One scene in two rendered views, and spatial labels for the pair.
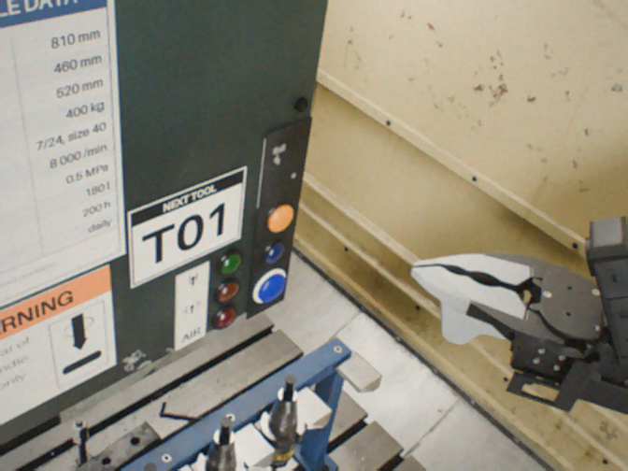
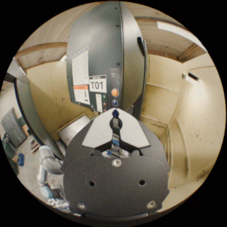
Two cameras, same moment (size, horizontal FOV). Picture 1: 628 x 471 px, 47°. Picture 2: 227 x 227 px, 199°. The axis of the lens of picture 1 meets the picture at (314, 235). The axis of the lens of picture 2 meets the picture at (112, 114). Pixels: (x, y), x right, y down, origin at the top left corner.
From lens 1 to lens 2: 0.55 m
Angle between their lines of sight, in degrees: 63
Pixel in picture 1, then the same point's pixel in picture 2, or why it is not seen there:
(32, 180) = (81, 69)
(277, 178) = (113, 81)
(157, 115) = (91, 62)
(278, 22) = (109, 48)
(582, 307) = (111, 199)
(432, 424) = not seen: hidden behind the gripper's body
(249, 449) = (125, 153)
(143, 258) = (90, 86)
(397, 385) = not seen: hidden behind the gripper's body
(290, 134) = (115, 70)
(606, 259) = not seen: outside the picture
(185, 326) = (98, 106)
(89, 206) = (85, 74)
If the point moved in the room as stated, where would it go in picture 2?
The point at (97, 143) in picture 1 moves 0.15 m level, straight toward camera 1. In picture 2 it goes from (86, 65) to (54, 72)
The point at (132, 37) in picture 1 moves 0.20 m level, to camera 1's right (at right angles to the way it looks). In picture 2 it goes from (89, 52) to (77, 25)
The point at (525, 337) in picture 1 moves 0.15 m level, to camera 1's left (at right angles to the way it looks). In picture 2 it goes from (69, 147) to (88, 98)
